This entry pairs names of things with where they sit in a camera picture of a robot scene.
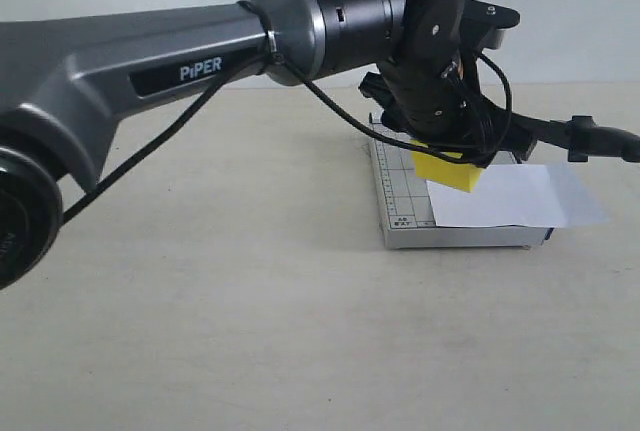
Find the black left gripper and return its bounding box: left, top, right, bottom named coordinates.
left=359, top=72, right=538, bottom=161

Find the yellow cube block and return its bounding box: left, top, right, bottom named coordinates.
left=410, top=151, right=484, bottom=193

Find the white paper sheet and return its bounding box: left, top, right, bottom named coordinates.
left=428, top=163, right=608, bottom=228

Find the black cutter blade arm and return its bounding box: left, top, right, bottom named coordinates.
left=512, top=114, right=639, bottom=164

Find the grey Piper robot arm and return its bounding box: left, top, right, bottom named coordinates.
left=1, top=0, right=537, bottom=287

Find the grey paper cutter base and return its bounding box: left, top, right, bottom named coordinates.
left=369, top=138, right=553, bottom=250

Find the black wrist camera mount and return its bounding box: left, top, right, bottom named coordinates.
left=460, top=0, right=521, bottom=51

